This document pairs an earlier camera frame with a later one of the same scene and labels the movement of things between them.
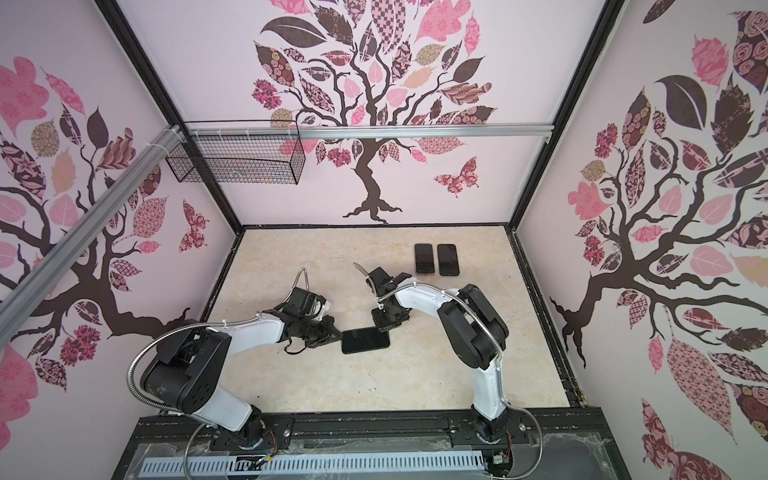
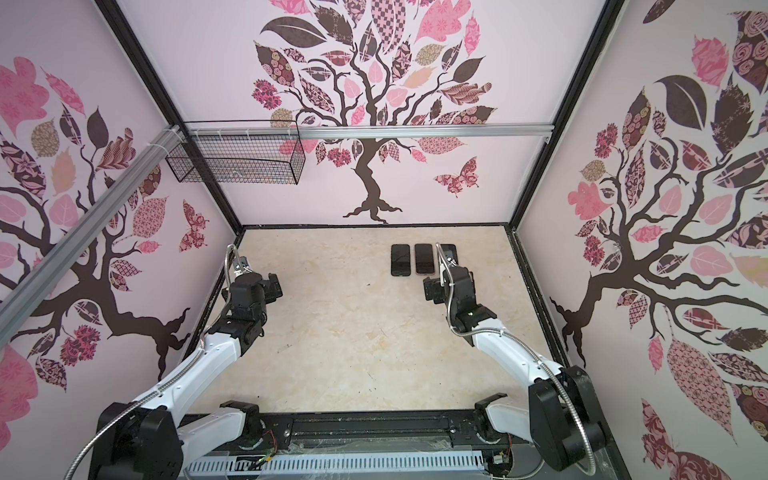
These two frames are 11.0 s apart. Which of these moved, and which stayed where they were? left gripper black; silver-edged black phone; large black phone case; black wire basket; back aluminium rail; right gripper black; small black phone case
Moved: right gripper black; silver-edged black phone; left gripper black; small black phone case
Stayed: large black phone case; black wire basket; back aluminium rail
